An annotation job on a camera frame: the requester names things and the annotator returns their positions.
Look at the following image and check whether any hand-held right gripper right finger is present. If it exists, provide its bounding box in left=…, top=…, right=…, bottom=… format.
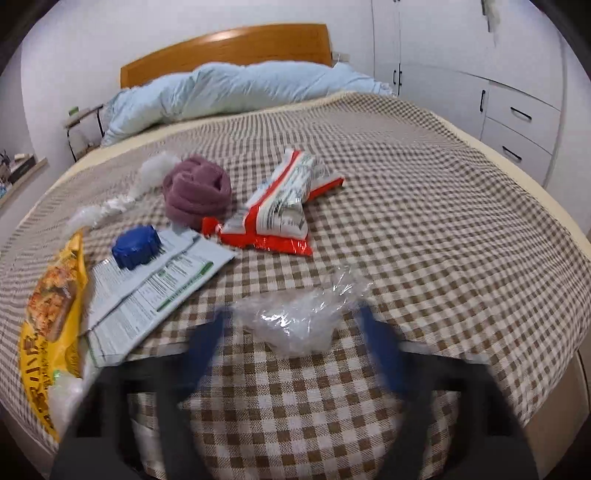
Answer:
left=359, top=306, right=539, bottom=480

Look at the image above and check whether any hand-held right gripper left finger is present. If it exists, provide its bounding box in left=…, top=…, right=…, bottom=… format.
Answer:
left=50, top=309, right=234, bottom=480

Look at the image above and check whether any clear plastic bag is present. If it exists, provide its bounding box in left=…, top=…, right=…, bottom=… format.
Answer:
left=235, top=269, right=376, bottom=357

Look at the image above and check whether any blue plastic lid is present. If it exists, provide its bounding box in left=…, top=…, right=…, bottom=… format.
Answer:
left=112, top=224, right=163, bottom=271

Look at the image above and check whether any red white snack packet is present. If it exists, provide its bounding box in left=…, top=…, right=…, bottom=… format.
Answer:
left=202, top=148, right=346, bottom=258

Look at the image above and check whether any purple sock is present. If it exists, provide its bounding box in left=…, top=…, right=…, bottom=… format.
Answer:
left=161, top=154, right=232, bottom=230

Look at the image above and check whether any yellow snack bag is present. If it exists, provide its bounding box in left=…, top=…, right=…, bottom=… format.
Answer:
left=18, top=231, right=88, bottom=441

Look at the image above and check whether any white plastic bag strip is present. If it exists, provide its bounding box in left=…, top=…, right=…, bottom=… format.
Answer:
left=67, top=194, right=139, bottom=232

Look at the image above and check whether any white printed paper sheet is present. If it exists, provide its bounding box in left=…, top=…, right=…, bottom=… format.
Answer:
left=83, top=229, right=238, bottom=367

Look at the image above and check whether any black metal bedside table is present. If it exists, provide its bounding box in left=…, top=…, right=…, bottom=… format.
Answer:
left=63, top=104, right=105, bottom=162

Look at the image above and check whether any cluttered window sill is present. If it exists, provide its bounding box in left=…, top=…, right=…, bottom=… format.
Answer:
left=0, top=150, right=49, bottom=208

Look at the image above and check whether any light blue duvet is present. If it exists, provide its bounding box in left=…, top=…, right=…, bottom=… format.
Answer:
left=102, top=61, right=393, bottom=146

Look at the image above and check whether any wooden headboard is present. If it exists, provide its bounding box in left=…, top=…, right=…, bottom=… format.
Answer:
left=120, top=24, right=333, bottom=88

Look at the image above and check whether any white wardrobe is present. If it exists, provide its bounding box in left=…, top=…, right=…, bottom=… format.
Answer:
left=372, top=0, right=566, bottom=185

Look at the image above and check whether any grey hanging cloth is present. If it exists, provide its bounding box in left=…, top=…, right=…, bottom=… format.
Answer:
left=480, top=0, right=505, bottom=34

